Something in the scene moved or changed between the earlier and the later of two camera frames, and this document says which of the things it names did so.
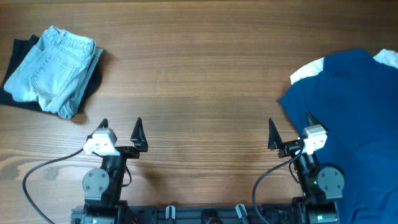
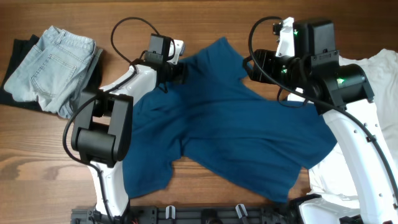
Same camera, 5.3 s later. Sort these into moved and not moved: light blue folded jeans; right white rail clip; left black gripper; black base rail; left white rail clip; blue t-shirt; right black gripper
Moved: blue t-shirt; right black gripper; left black gripper
Not moved: light blue folded jeans; black base rail; right white rail clip; left white rail clip
